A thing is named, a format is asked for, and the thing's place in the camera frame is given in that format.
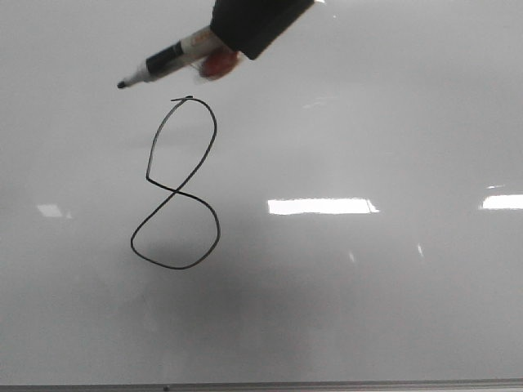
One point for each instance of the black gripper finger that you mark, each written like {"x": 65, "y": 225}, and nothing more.
{"x": 250, "y": 26}

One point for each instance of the black whiteboard marker pen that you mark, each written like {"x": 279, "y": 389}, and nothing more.
{"x": 202, "y": 50}

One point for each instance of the white glossy whiteboard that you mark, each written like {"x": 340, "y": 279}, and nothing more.
{"x": 347, "y": 207}

